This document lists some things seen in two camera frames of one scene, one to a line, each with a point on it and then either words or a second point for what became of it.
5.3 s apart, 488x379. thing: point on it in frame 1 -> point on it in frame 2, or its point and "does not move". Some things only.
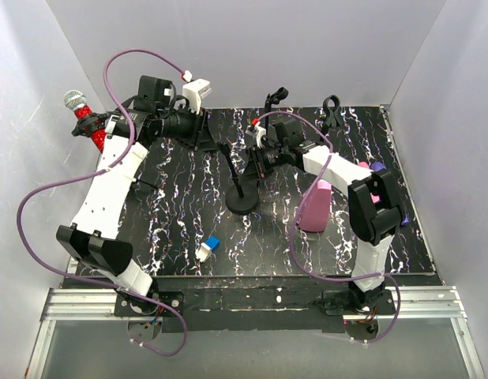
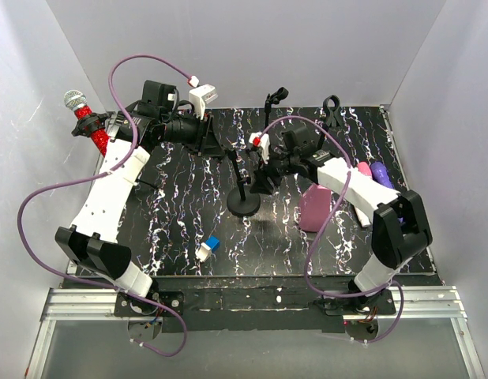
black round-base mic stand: x=333 y=116 does not move
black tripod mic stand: x=274 y=98 does not move
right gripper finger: x=250 y=172 -> x=264 y=182
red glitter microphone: x=76 y=101 does not move
